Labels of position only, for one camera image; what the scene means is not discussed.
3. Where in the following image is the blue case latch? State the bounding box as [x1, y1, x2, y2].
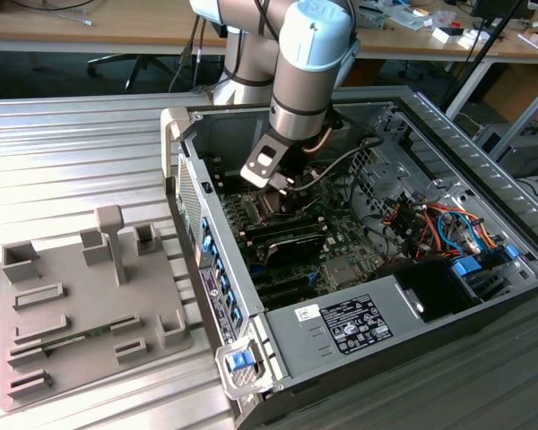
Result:
[227, 351, 253, 372]

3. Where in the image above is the light blue data wire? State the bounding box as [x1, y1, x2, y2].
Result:
[437, 209, 484, 257]

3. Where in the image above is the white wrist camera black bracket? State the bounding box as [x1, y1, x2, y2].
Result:
[239, 132, 297, 189]

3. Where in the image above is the grey open PC case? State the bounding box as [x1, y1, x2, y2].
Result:
[160, 87, 538, 430]

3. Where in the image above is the wooden desk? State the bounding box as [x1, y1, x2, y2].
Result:
[0, 0, 538, 102]

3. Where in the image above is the black monitor base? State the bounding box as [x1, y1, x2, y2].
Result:
[470, 0, 530, 20]

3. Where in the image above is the grey parts rack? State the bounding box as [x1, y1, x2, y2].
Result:
[0, 204, 196, 413]

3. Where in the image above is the grey box on floor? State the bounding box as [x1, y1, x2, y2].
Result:
[492, 132, 538, 178]

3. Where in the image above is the small white box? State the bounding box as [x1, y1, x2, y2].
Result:
[431, 25, 466, 46]

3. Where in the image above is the orange yellow wire bundle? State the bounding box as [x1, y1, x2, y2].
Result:
[382, 201, 507, 261]

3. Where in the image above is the black expansion slot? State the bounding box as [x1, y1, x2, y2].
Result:
[254, 271, 322, 311]

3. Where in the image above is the large brown cardboard box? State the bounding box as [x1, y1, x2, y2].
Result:
[482, 62, 538, 129]

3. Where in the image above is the green motherboard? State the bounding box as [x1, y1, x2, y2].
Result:
[217, 168, 389, 311]

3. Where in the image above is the grey cable with plug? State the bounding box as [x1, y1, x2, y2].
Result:
[48, 8, 95, 27]

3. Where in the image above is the black graphics card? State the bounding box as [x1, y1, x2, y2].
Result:
[249, 230, 327, 270]

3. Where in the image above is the blue disk carrier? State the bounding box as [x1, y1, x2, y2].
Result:
[450, 254, 484, 288]

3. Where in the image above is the black office chair base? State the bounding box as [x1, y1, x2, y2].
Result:
[87, 52, 183, 94]

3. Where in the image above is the CPU socket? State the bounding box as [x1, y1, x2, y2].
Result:
[244, 190, 270, 225]

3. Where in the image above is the grey power supply with labels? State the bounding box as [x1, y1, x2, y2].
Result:
[263, 273, 426, 382]

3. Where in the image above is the black camera cable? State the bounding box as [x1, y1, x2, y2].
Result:
[291, 136, 385, 193]

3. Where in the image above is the metal drive cage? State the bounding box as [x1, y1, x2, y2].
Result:
[345, 105, 431, 219]

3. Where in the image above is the black slanted pole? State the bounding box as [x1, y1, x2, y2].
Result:
[443, 0, 525, 107]

